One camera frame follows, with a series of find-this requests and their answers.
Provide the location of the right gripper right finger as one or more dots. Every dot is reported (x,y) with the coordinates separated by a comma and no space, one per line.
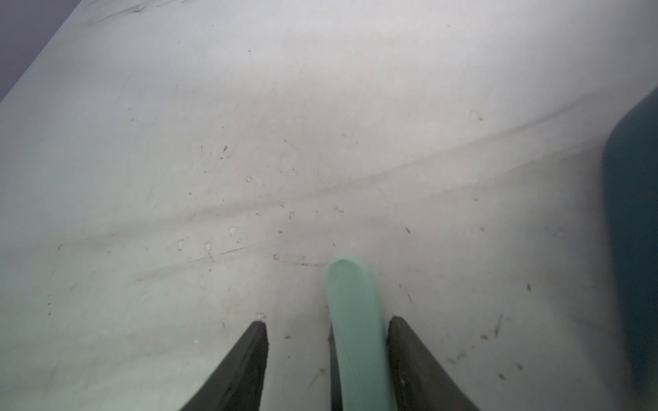
(419,381)

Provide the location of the dark teal storage box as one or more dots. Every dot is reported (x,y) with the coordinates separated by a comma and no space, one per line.
(629,180)

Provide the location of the mint knife top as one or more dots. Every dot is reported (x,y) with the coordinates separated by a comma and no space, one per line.
(361,377)

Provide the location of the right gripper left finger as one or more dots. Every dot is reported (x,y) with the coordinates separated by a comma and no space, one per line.
(237,383)

